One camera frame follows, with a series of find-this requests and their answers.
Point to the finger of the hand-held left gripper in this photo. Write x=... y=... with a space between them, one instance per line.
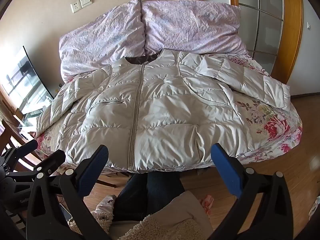
x=23 y=147
x=53 y=158

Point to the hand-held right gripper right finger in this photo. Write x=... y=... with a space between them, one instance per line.
x=225 y=167

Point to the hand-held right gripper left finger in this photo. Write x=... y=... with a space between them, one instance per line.
x=93 y=166

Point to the white puffer jacket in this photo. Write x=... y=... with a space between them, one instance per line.
x=162 y=105

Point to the dark wooden chair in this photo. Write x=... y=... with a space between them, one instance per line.
x=10 y=137

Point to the white slipper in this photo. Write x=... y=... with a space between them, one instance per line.
x=106 y=203

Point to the pink crumpled object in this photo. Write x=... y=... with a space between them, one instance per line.
x=207 y=203

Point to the smartphone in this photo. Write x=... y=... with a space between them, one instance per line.
x=66 y=213

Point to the person's legs in jeans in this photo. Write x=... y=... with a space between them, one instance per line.
x=150 y=192

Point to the floral bed sheet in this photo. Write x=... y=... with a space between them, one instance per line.
x=272 y=127

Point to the flat television screen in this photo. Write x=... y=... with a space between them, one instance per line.
x=25 y=77

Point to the white crumpled object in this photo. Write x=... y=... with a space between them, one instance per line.
x=315 y=206

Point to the lilac crinkled pillow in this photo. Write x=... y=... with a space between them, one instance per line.
x=190 y=27
x=100 y=37

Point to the wooden framed glass door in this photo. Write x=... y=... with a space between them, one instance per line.
x=260 y=17

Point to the white wall socket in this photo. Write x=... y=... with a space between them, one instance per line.
x=75 y=7

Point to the white light switch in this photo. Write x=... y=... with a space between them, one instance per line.
x=86 y=0

